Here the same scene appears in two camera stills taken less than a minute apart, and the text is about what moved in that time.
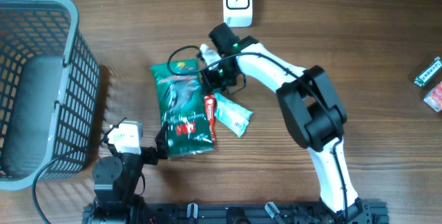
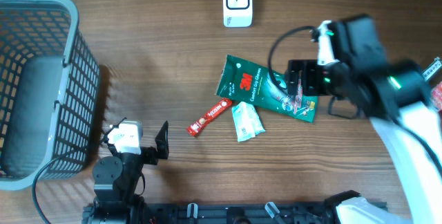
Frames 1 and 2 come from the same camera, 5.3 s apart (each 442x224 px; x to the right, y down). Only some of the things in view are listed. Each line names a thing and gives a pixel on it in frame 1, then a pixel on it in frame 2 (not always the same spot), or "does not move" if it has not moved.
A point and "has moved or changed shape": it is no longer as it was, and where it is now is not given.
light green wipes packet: (231, 115) -> (247, 121)
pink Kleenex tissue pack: (434, 98) does not move
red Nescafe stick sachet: (210, 104) has moved or changed shape
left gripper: (152, 156) does not move
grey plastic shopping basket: (49, 86) does not move
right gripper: (210, 84) -> (309, 68)
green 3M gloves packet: (183, 102) has moved or changed shape
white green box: (421, 79) does not move
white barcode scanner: (237, 3) does not move
